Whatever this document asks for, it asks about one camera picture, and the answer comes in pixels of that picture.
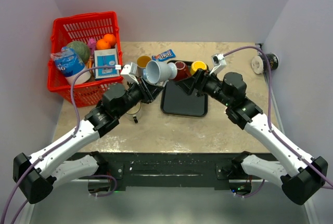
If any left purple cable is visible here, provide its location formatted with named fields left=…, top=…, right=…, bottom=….
left=0, top=65, right=123, bottom=224

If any purple cable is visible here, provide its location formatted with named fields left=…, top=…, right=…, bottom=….
left=0, top=65, right=123, bottom=224
left=223, top=46, right=333, bottom=190

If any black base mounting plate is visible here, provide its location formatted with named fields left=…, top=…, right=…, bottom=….
left=56, top=151, right=283, bottom=191

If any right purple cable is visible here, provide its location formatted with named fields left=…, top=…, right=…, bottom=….
left=223, top=46, right=333, bottom=190

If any pink toy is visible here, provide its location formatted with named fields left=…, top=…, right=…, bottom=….
left=87, top=38, right=97, bottom=56

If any green melon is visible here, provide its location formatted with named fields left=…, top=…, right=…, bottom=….
left=66, top=41, right=91, bottom=63

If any blue butterfly mug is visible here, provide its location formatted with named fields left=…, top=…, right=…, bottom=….
left=136, top=56, right=152, bottom=76

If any orange fruit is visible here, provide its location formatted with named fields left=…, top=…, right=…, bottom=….
left=103, top=34, right=117, bottom=47
left=96, top=38, right=111, bottom=50

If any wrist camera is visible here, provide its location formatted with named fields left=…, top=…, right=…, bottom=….
left=115, top=62, right=138, bottom=84
left=209, top=53, right=227, bottom=75

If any cream white mug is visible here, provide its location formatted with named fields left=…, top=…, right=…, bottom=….
left=125, top=102, right=142, bottom=124

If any black tray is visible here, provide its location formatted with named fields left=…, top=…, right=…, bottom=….
left=160, top=59, right=210, bottom=117

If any light grey mug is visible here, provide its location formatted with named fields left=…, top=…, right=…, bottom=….
left=146, top=60, right=177, bottom=84

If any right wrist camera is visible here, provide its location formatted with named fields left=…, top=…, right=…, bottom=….
left=209, top=53, right=227, bottom=75

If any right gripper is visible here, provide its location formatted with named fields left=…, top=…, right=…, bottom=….
left=175, top=68, right=232, bottom=107

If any blue candy packet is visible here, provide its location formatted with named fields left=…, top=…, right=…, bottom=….
left=151, top=49, right=176, bottom=62

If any black labelled paper roll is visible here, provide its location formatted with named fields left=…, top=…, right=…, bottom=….
left=251, top=53, right=279, bottom=74

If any blue white box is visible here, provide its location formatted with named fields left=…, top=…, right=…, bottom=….
left=94, top=48, right=120, bottom=80

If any dark red mug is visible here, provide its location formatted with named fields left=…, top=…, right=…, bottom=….
left=173, top=61, right=191, bottom=81

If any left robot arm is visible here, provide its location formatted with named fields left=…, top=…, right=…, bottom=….
left=13, top=78, right=163, bottom=204

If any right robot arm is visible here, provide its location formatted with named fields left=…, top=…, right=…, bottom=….
left=176, top=69, right=328, bottom=205

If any yellow mug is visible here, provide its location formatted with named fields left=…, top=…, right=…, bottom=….
left=190, top=61, right=208, bottom=75

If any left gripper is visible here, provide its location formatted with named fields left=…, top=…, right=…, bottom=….
left=116, top=76, right=164, bottom=118

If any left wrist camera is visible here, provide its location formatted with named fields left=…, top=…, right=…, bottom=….
left=115, top=62, right=138, bottom=84

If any red plastic basket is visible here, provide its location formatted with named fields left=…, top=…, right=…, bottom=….
left=47, top=11, right=123, bottom=108

